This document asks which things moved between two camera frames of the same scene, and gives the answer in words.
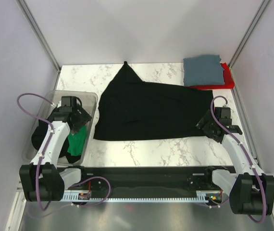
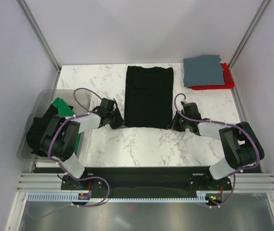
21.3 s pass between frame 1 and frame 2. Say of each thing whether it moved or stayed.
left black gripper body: moved
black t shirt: moved
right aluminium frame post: stayed
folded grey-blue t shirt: stayed
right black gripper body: moved
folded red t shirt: stayed
